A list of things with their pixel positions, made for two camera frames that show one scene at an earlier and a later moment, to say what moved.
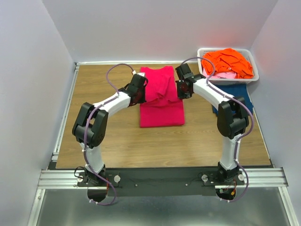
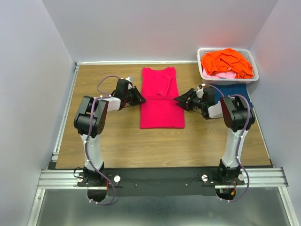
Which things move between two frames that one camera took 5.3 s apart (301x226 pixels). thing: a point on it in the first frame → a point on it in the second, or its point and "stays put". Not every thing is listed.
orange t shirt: [227, 59] stays put
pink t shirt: [161, 108] stays put
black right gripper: [180, 95] → [184, 104]
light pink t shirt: [225, 74] stays put
